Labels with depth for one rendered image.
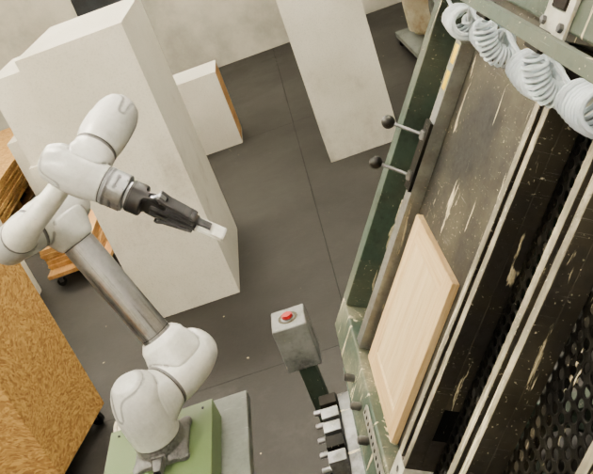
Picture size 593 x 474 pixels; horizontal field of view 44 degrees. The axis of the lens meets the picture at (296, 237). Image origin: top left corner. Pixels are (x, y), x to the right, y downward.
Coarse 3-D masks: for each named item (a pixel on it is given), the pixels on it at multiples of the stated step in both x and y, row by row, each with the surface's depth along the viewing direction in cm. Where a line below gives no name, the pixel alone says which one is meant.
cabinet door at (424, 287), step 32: (416, 224) 201; (416, 256) 197; (416, 288) 193; (448, 288) 171; (384, 320) 213; (416, 320) 188; (384, 352) 209; (416, 352) 184; (384, 384) 203; (416, 384) 182; (384, 416) 199
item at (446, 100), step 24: (456, 72) 189; (456, 96) 192; (432, 120) 196; (432, 144) 197; (432, 168) 200; (408, 192) 206; (408, 216) 207; (384, 264) 216; (384, 288) 217; (360, 336) 227
